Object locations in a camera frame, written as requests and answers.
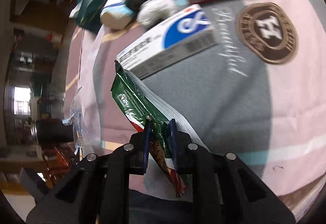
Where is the long green snack packet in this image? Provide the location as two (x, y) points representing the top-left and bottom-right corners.
(111, 61), (207, 198)

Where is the clear blue plastic wrapper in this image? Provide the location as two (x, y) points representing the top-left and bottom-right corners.
(62, 87), (86, 161)

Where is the white blue medicine box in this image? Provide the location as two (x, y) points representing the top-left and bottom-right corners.
(117, 4), (218, 79)

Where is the black thermos cup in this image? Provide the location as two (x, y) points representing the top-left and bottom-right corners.
(30, 119), (74, 145)

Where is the crumpled white tissue ball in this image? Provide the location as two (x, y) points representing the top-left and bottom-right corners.
(137, 0), (178, 28)

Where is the dark green tissue box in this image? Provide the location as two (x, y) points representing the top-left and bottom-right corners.
(69, 0), (107, 34)

